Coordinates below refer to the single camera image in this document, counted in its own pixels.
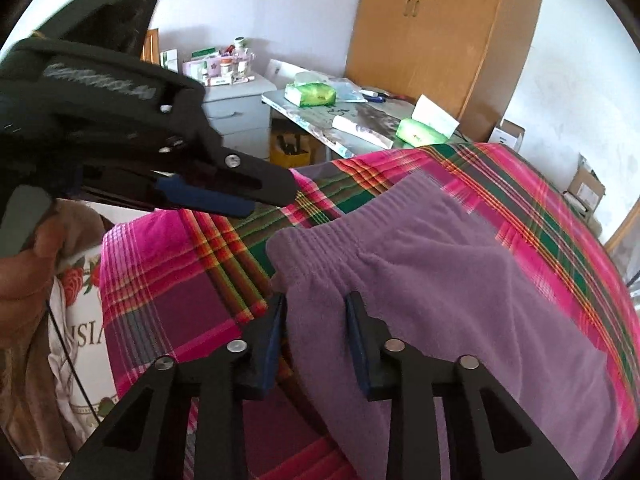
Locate wooden wardrobe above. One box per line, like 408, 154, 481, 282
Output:
345, 0, 547, 144

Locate cluster of small cosmetic boxes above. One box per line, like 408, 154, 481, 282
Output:
160, 37, 257, 87

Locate wooden headboard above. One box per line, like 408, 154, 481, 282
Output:
142, 27, 162, 67

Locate blue plastic pack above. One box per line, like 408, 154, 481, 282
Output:
330, 77, 369, 104

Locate purple fleece pants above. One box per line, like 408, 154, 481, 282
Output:
265, 170, 632, 480

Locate patterned side table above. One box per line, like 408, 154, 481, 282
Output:
261, 77, 467, 159

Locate grey nightstand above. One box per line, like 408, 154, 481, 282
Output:
200, 75, 277, 137

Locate white paper carton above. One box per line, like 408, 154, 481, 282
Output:
412, 94, 461, 134

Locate white flat box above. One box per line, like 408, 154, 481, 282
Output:
331, 115, 394, 151

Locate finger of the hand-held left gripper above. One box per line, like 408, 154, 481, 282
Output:
154, 175, 257, 219
209, 148, 299, 207

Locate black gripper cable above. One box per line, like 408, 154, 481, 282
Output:
46, 299, 104, 422

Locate yellow bin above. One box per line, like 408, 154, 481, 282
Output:
270, 132, 312, 168

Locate person's left hand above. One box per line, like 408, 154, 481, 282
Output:
0, 206, 72, 312

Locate brown cardboard box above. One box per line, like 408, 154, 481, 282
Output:
564, 155, 607, 217

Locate green tissue pack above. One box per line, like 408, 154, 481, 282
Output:
284, 82, 337, 108
396, 118, 449, 149

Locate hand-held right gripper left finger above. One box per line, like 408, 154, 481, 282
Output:
60, 292, 288, 480

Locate rose print pillow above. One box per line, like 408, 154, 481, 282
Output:
47, 255, 122, 412

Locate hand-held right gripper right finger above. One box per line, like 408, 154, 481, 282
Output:
345, 291, 578, 480

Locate small white cardboard box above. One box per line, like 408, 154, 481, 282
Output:
487, 120, 527, 152

